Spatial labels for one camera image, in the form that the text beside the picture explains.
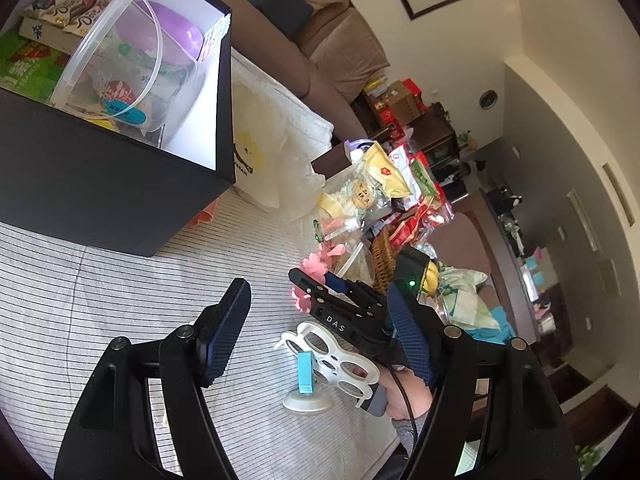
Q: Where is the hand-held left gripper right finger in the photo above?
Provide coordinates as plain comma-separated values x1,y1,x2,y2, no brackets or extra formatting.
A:
387,287,583,480

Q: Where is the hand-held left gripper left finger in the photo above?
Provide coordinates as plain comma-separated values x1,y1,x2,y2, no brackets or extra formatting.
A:
54,277,252,480

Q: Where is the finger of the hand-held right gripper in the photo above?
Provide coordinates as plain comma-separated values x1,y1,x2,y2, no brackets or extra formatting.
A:
288,267,331,295
320,276,373,307

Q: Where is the pink paper flower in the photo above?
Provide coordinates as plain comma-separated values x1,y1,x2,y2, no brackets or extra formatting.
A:
291,284,313,314
300,245,346,281

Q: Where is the clear cookie packet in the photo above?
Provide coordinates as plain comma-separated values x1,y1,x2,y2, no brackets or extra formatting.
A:
325,175,396,226

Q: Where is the black storage box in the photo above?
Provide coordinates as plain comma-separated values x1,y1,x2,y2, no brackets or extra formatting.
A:
0,0,236,258

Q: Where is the person's right hand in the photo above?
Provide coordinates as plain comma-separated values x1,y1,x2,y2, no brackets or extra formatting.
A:
381,367,435,422

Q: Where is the clear brown snack packet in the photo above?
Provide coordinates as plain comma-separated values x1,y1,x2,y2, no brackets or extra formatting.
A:
340,242,375,281

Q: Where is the wicker basket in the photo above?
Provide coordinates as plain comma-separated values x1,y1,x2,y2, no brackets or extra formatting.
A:
367,225,401,293

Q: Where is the light blue clip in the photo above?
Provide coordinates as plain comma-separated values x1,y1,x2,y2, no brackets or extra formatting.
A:
298,351,317,395

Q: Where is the green printed plastic bag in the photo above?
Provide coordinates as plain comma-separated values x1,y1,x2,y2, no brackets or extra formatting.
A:
440,265,501,331

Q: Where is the white round stand base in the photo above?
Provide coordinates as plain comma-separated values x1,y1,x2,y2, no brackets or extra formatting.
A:
282,390,331,413

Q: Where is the pink cloth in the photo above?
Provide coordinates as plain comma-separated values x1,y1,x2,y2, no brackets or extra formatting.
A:
192,199,221,227

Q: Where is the dark brown box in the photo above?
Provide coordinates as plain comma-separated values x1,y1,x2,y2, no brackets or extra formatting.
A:
312,142,358,179

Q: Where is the yellow snack bag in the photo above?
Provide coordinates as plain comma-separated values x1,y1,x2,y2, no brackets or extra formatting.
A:
350,142,413,201

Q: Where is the red white snack bag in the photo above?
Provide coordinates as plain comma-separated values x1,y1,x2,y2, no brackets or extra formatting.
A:
387,144,446,211

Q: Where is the dark cluttered counter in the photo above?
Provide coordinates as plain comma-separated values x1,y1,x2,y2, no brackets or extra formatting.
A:
480,185,556,341

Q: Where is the white bear print bag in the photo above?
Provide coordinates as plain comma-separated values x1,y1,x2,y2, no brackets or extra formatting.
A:
230,52,335,221

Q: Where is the dark wooden cabinet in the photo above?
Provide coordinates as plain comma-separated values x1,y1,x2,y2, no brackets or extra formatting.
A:
410,107,458,171

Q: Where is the brown wooden furniture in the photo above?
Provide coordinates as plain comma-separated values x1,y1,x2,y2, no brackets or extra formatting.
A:
545,360,632,461

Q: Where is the brown cardboard box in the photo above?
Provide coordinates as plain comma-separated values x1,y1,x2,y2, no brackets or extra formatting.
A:
382,82,418,118

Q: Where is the brown sofa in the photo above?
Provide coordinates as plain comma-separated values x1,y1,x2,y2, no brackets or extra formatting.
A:
190,0,391,141

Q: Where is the white printed card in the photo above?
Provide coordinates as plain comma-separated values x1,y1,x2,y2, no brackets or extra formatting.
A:
202,12,232,61

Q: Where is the dark cushion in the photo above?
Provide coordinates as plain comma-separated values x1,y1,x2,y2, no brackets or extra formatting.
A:
248,0,313,38

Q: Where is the purple plastic bowl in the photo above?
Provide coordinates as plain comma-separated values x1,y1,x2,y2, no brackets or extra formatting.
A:
142,1,205,66

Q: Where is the clear plastic bucket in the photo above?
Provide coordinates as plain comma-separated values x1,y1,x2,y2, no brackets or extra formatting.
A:
50,0,208,133

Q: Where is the green cardboard box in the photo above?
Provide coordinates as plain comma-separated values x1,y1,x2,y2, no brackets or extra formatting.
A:
0,27,71,106

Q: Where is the chocolate snack packet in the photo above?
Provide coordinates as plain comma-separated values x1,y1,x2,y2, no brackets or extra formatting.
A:
20,0,113,36

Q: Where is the white plastic ring frame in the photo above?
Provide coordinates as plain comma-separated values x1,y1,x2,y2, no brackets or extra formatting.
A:
275,322,383,401

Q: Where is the black cable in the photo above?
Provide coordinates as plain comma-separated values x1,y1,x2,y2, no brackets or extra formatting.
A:
392,369,420,443

